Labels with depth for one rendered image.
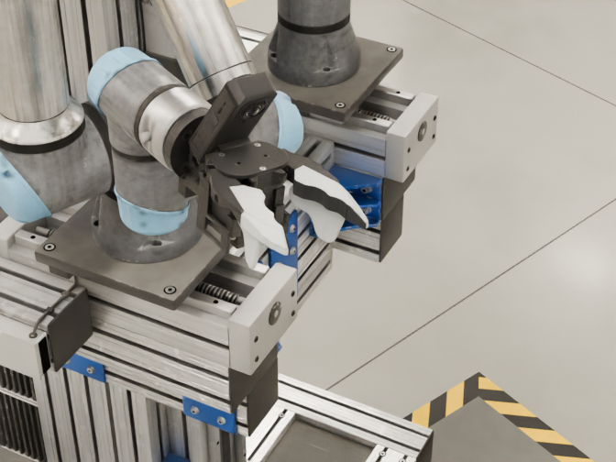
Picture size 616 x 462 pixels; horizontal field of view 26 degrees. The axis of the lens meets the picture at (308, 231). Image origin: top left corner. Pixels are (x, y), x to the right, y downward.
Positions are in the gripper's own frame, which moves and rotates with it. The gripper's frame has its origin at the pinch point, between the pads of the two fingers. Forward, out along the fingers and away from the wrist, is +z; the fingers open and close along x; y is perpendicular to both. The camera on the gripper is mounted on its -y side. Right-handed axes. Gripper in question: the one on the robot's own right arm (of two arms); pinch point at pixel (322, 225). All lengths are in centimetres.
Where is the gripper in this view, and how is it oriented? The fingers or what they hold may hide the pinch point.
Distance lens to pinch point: 115.5
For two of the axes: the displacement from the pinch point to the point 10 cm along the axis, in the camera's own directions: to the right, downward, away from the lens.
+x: -7.9, 2.6, -5.5
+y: -1.1, 8.3, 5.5
